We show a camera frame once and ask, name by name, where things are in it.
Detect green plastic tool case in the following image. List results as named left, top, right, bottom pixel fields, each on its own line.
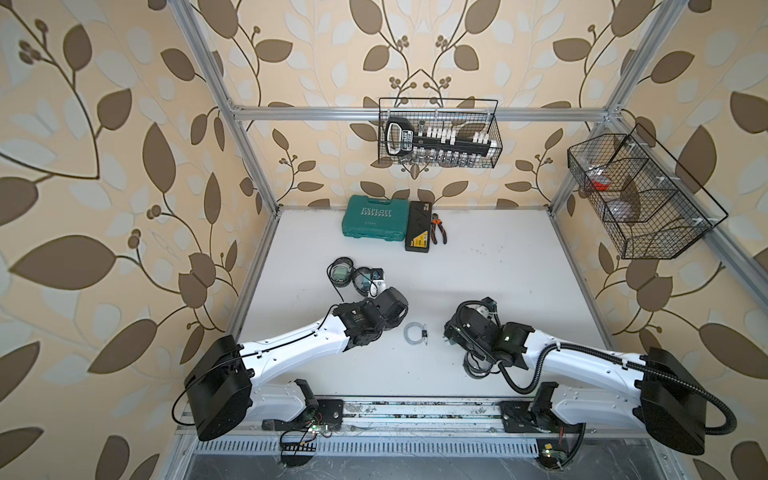
left=341, top=195, right=409, bottom=242

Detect black yellow-label case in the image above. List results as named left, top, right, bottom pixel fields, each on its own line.
left=404, top=201, right=432, bottom=253

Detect orange black pliers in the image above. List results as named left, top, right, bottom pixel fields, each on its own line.
left=430, top=213, right=448, bottom=245

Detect back wire basket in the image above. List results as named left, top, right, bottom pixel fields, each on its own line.
left=378, top=96, right=503, bottom=169

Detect right wire basket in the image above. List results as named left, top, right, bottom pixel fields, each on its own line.
left=567, top=123, right=728, bottom=260

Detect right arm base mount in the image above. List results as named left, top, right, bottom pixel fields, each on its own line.
left=498, top=382, right=583, bottom=434

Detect red item in basket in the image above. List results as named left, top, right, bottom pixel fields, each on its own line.
left=584, top=167, right=613, bottom=192

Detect wire basket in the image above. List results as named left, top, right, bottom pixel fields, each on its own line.
left=378, top=96, right=503, bottom=169
left=567, top=123, right=728, bottom=260

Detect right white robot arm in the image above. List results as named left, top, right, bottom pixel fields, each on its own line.
left=444, top=298, right=738, bottom=456

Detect aluminium front rail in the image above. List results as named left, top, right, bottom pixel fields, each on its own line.
left=175, top=394, right=674, bottom=439

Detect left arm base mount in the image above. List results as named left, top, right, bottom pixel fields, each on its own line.
left=256, top=379, right=344, bottom=435

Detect black socket set holder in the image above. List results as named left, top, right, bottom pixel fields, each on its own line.
left=378, top=116, right=503, bottom=158

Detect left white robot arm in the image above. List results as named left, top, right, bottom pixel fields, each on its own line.
left=182, top=287, right=409, bottom=442

